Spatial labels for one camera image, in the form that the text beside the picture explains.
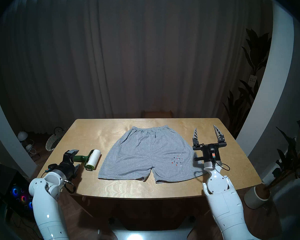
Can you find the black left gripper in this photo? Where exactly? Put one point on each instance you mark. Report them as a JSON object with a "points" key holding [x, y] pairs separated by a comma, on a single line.
{"points": [[66, 167]]}

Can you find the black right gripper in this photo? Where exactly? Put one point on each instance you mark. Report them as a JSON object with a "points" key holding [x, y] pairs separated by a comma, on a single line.
{"points": [[197, 147]]}

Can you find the grey shorts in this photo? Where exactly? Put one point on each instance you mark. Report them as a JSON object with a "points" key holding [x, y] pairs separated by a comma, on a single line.
{"points": [[140, 154]]}

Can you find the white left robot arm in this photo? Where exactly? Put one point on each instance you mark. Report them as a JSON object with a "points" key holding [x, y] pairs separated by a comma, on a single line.
{"points": [[47, 204]]}

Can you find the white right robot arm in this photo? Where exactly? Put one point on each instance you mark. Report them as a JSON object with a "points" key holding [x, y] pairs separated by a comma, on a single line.
{"points": [[222, 192]]}

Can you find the coloured debris bits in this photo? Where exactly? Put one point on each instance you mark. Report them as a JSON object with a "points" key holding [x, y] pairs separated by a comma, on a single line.
{"points": [[176, 163]]}

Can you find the woven basket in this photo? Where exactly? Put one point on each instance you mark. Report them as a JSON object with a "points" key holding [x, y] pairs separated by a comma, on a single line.
{"points": [[53, 142]]}

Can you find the small white round object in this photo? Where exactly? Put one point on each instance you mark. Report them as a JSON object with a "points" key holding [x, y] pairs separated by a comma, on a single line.
{"points": [[28, 147]]}

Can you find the white mushroom lamp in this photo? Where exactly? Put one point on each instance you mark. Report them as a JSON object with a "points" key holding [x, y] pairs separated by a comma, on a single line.
{"points": [[22, 135]]}

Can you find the computer case with rgb fans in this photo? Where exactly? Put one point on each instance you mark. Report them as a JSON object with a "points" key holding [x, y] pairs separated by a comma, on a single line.
{"points": [[15, 192]]}

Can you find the white curved arch column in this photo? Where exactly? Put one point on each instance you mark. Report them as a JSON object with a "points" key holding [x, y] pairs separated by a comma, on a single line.
{"points": [[5, 137], [270, 87]]}

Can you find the white paper tag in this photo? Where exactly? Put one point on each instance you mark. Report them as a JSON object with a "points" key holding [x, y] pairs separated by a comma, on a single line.
{"points": [[252, 79]]}

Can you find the leafy plant in white pot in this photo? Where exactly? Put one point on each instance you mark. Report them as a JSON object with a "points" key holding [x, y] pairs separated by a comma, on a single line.
{"points": [[290, 159]]}

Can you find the tall dark leafy plant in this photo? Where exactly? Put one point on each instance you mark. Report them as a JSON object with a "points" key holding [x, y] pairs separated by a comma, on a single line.
{"points": [[258, 49]]}

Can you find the grey curtain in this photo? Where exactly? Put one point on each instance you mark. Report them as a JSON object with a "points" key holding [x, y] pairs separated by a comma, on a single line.
{"points": [[120, 57]]}

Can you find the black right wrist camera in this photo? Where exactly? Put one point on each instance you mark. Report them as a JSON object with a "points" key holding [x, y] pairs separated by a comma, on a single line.
{"points": [[212, 150]]}

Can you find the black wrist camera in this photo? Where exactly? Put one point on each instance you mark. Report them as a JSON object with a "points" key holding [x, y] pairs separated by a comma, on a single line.
{"points": [[52, 166], [212, 150]]}

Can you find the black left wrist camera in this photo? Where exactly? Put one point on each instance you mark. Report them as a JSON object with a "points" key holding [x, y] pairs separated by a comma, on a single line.
{"points": [[52, 166]]}

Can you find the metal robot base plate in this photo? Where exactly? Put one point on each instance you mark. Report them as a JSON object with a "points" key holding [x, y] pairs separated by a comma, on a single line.
{"points": [[150, 234]]}

